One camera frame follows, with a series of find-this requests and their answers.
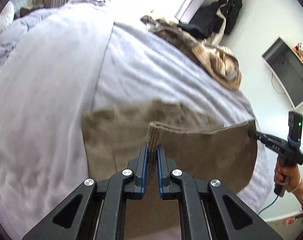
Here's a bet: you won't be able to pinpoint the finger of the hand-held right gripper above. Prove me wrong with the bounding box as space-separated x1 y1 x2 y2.
249 129 269 143

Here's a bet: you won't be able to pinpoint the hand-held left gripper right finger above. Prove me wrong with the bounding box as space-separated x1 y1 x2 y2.
157 144 284 240

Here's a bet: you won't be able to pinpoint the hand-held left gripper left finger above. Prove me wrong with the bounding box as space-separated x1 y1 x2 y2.
23 145 148 240

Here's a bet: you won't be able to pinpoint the olive brown knit sweater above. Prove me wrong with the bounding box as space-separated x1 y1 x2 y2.
81 99 259 240

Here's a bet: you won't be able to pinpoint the black hanging clothes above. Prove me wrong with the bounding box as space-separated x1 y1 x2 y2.
178 0 243 39

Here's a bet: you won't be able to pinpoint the person's right hand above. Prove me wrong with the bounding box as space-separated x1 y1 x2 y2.
274 164 301 192

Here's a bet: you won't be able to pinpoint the white shelf unit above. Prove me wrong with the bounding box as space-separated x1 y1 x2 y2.
262 37 303 110

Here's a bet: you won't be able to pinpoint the orange ornaments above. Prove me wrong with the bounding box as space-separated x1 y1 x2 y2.
292 42 303 74

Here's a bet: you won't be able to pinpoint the lavender embossed bedspread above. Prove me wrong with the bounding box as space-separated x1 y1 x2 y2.
91 21 273 207

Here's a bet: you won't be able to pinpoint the lavender fleece blanket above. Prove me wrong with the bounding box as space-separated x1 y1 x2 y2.
0 0 115 238

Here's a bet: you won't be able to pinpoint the brown fuzzy garment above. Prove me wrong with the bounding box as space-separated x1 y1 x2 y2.
141 14 209 55

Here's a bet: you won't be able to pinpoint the round white pleated pillow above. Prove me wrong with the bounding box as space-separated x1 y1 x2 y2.
0 4 15 40

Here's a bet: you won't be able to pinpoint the thin wrist bracelet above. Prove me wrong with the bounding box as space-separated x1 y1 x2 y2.
291 176 303 193

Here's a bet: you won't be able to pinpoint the thin screen cable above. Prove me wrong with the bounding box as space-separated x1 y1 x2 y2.
271 72 287 96

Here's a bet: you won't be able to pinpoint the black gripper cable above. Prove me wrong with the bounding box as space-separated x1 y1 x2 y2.
257 194 279 216

